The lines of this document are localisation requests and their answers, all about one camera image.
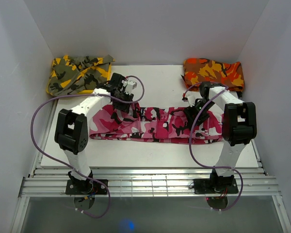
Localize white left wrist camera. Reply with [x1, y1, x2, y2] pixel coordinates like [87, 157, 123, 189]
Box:
[121, 79, 137, 95]

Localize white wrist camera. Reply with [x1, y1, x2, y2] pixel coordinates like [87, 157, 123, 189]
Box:
[121, 79, 137, 95]
[182, 93, 199, 107]

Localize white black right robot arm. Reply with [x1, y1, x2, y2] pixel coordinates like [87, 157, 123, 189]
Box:
[182, 81, 257, 196]

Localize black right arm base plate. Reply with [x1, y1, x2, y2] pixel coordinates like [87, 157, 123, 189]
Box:
[193, 178, 239, 194]

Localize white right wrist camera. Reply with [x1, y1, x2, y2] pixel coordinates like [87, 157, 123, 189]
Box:
[182, 93, 199, 107]

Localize aluminium rail frame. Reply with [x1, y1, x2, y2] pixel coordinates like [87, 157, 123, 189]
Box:
[11, 100, 291, 233]

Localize orange camouflage folded trousers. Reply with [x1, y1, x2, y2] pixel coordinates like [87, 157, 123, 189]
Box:
[181, 58, 245, 92]

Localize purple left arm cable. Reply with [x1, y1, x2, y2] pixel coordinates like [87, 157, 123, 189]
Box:
[30, 75, 146, 218]

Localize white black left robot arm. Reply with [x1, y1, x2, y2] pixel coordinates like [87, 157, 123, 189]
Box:
[54, 73, 137, 194]

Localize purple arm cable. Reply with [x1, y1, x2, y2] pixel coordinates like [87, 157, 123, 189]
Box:
[30, 75, 146, 218]
[181, 82, 244, 212]

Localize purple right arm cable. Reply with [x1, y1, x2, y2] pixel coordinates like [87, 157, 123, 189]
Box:
[181, 82, 244, 212]

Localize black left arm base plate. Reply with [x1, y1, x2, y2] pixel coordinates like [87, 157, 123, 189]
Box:
[65, 179, 108, 195]

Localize green yellow camouflage trousers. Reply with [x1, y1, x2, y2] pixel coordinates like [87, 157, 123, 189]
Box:
[46, 54, 115, 97]

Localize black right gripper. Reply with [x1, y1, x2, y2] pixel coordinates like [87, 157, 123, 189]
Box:
[183, 99, 215, 131]

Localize pink camouflage trousers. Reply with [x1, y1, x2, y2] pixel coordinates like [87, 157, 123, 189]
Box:
[89, 103, 223, 145]

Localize yellow plastic tray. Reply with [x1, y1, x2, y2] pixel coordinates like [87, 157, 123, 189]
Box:
[45, 62, 112, 96]

